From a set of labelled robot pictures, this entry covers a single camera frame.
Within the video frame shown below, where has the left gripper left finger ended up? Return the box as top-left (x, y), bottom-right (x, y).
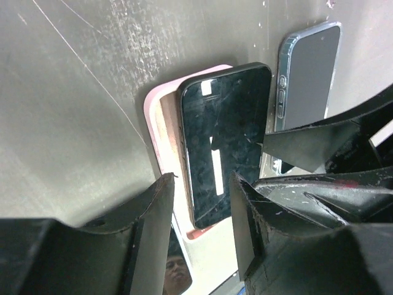
top-left (1, 173), bottom-right (175, 294)

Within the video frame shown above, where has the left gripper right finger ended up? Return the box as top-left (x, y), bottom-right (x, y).
top-left (230, 173), bottom-right (392, 294)

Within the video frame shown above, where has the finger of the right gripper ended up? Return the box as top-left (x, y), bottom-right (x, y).
top-left (263, 118), bottom-right (392, 174)
top-left (253, 167), bottom-right (392, 228)

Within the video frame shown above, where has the teal phone black screen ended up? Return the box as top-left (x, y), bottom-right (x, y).
top-left (284, 25), bottom-right (341, 130)

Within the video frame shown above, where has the black phone case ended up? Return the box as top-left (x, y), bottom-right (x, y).
top-left (176, 62), bottom-right (272, 229)

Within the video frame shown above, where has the pink phone case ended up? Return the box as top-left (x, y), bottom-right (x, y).
top-left (144, 65), bottom-right (231, 242)

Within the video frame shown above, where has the light blue phone case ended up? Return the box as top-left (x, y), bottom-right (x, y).
top-left (162, 224), bottom-right (192, 295)

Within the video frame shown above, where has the clear phone case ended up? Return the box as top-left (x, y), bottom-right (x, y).
top-left (259, 20), bottom-right (343, 179)

